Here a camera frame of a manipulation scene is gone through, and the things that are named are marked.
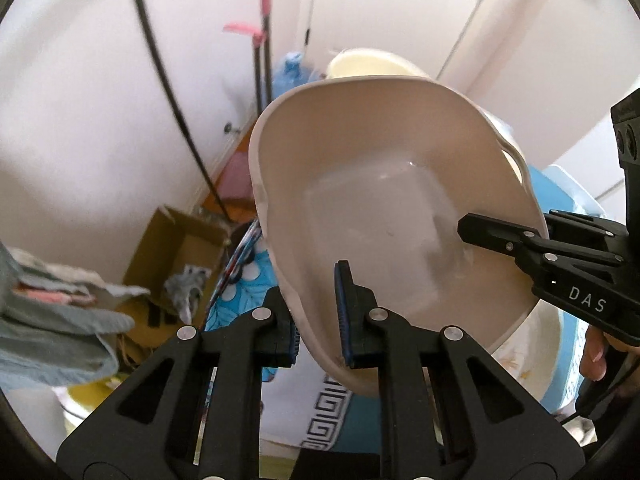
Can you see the person's right hand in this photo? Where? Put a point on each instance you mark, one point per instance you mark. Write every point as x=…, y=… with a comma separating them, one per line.
x=595, y=355

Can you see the grey rag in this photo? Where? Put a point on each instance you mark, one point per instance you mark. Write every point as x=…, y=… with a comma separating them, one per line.
x=187, y=285

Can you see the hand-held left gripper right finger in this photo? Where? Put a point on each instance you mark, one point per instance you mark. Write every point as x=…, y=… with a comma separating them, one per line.
x=345, y=320

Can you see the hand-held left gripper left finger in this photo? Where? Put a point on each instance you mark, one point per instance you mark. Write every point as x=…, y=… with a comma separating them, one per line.
x=280, y=340

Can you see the teal patterned tablecloth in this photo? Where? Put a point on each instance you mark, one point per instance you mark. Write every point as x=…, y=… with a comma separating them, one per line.
x=320, y=410

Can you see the brown square bowl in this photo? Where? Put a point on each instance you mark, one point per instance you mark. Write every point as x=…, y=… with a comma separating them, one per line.
x=380, y=200

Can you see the grey-blue garment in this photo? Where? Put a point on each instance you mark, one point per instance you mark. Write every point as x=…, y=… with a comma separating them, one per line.
x=55, y=320

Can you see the black clothes rack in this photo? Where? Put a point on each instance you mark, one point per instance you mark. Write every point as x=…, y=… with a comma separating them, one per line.
x=170, y=90

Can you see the blue water bottle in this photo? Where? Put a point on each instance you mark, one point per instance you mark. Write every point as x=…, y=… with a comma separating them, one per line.
x=292, y=77

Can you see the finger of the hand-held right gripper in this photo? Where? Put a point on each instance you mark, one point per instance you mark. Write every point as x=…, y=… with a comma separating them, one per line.
x=585, y=224
x=500, y=235

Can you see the cream yellow bowl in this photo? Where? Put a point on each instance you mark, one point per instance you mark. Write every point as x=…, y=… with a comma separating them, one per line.
x=370, y=62

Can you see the white door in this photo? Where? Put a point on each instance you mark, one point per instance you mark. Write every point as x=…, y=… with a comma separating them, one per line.
x=400, y=5

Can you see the cardboard box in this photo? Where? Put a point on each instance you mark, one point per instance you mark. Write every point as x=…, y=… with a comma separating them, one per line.
x=170, y=240

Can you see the cream printed plate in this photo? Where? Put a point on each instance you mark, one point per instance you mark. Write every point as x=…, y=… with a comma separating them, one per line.
x=530, y=355

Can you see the pink mop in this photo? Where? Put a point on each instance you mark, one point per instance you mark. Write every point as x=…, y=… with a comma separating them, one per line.
x=262, y=35

